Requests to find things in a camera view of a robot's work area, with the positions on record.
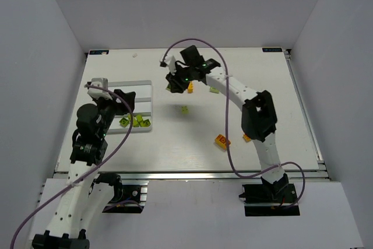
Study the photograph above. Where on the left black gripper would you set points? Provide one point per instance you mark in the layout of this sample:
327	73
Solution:
123	101

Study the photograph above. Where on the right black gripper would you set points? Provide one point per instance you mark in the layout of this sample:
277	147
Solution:
176	81

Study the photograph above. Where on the long orange lego brick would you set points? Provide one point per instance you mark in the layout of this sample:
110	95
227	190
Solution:
190	88

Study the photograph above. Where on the small dark green lego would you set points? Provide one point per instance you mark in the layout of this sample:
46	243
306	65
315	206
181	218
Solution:
124	122

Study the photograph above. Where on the light green lego brick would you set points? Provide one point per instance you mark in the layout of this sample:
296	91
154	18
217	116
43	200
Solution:
214	90
184	109

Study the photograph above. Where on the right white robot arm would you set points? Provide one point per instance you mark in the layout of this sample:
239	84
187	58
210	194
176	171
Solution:
258	115

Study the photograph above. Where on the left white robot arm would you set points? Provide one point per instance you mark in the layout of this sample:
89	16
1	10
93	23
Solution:
86	192

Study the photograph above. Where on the white compartment tray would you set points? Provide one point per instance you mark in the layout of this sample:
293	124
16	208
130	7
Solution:
143	105

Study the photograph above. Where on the left blue label sticker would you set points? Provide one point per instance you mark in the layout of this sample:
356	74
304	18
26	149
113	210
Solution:
98	52

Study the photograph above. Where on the blue label sticker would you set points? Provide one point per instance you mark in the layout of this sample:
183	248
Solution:
98	52
272	49

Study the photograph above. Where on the orange curved lego brick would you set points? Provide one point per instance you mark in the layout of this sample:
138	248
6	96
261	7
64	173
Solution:
222	142

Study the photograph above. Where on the right blue label sticker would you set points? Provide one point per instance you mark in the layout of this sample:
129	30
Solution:
272	49

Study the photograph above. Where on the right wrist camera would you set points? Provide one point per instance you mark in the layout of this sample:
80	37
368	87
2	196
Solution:
169	62

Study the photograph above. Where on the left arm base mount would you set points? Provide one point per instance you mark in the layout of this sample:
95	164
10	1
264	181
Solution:
133	199

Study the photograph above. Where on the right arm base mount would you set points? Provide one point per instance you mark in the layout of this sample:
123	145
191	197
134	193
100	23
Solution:
259	203

